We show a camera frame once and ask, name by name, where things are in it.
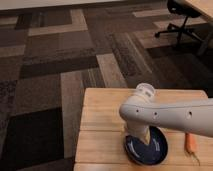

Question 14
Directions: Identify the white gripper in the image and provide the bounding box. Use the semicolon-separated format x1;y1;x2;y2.
125;122;150;145

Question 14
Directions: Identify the dark blue ceramic bowl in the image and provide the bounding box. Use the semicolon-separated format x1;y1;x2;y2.
124;126;168;165

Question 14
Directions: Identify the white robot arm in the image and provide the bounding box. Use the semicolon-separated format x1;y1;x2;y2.
119;91;213;145

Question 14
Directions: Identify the white paper cup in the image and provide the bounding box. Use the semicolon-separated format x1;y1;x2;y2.
135;83;155;98

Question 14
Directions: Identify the orange carrot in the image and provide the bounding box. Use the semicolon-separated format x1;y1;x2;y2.
185;133;200;162

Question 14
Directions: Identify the black office chair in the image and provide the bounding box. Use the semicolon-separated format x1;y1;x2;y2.
154;0;205;48

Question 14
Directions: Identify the wooden desk top corner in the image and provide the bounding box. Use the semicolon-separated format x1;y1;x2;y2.
185;0;213;22

